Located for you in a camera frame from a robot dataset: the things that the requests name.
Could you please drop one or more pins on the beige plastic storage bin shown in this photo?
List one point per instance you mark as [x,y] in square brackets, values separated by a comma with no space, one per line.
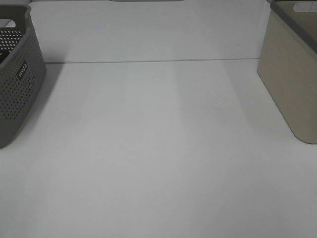
[288,64]

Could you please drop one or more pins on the grey perforated plastic basket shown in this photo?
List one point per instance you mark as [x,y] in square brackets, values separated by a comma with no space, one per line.
[22,70]

